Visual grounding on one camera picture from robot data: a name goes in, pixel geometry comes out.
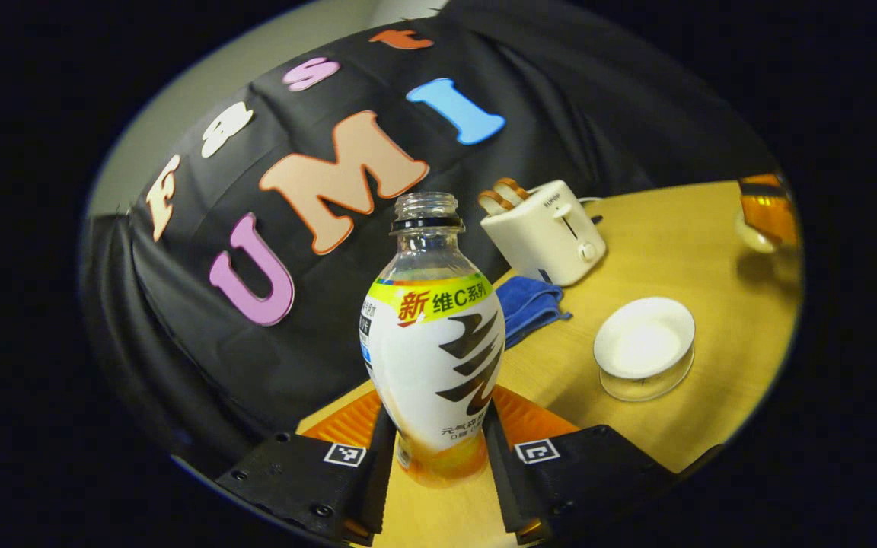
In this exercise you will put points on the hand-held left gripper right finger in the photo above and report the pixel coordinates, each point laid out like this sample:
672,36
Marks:
507,479

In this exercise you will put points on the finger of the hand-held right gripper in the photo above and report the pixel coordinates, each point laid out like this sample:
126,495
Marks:
770,217

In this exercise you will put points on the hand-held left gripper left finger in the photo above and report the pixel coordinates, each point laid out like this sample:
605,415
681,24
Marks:
377,479

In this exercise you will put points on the beige teacup lid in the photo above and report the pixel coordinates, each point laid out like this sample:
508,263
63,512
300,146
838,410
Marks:
754,240

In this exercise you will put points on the water bottle with white label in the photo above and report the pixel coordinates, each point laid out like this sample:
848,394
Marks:
431,358

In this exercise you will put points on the beige teacup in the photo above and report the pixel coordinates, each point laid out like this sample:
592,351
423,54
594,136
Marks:
644,335

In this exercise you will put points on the beige saucer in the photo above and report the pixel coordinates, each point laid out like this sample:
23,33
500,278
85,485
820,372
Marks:
644,390

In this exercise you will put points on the blue towel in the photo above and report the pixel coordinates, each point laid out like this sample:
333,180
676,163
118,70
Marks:
530,304

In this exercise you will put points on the white toaster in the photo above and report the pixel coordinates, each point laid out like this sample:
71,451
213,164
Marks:
545,236

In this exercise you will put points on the black backdrop cloth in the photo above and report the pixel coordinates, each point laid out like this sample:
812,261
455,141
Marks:
560,114

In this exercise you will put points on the toast slice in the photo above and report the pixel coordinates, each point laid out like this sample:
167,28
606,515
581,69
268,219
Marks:
493,202
515,189

